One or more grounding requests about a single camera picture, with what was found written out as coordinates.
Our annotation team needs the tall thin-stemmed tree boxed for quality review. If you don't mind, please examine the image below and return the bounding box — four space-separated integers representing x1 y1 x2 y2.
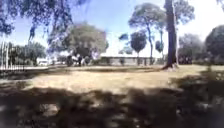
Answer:
128 2 167 61

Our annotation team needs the broad leafy tree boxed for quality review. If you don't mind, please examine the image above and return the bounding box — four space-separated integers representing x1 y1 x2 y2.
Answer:
61 22 110 60

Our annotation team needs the low long building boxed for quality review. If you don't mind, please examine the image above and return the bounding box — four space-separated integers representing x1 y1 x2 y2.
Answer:
98 54 167 67

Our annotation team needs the tall tree trunk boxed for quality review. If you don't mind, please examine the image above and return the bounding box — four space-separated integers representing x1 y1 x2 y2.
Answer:
162 0 180 71

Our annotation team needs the small round tree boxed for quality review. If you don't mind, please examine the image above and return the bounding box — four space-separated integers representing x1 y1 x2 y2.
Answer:
130 31 148 58

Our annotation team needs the row of dark trees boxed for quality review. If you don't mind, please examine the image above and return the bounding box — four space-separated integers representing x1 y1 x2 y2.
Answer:
7 41 48 66

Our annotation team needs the dark bushy tree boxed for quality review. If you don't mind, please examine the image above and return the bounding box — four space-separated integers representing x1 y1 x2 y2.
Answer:
204 24 224 66

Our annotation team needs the pale fence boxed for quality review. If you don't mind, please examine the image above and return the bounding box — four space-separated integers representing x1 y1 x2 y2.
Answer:
0 41 26 72

